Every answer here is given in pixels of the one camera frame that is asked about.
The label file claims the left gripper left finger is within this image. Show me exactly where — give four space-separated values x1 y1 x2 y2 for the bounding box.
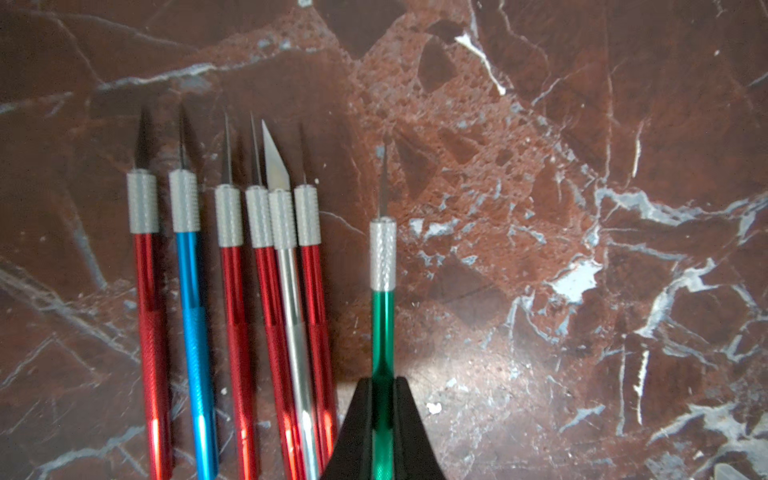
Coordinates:
321 378 373 480

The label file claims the red carving knife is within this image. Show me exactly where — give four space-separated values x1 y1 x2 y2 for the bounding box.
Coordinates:
215 117 258 479
127 108 173 479
245 120 305 479
294 127 338 470

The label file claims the green carving knife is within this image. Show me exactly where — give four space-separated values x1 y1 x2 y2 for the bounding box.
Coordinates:
370 153 396 479

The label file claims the blue carving knife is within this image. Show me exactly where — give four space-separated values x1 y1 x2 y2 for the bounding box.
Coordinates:
169 107 219 479

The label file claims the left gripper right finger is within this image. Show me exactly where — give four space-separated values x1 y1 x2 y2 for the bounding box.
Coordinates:
393 377 446 480

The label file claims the translucent protective cap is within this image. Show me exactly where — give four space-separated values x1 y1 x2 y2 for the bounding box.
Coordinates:
713 463 749 480

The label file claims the silver carving knife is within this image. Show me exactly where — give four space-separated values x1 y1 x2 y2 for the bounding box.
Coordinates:
261 122 321 479

